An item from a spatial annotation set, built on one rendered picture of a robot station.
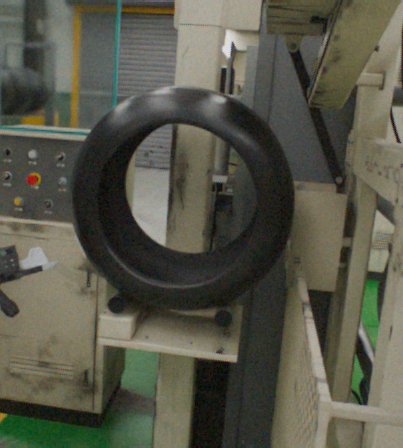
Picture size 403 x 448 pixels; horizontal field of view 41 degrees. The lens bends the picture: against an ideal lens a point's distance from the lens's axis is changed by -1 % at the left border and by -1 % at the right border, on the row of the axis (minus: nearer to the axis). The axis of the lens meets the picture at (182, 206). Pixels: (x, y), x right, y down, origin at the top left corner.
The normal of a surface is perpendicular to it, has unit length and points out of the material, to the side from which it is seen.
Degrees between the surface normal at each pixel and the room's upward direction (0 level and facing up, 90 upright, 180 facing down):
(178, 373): 90
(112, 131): 82
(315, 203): 90
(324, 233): 90
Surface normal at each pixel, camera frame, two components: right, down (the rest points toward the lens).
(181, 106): -0.14, 0.00
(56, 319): -0.18, 0.22
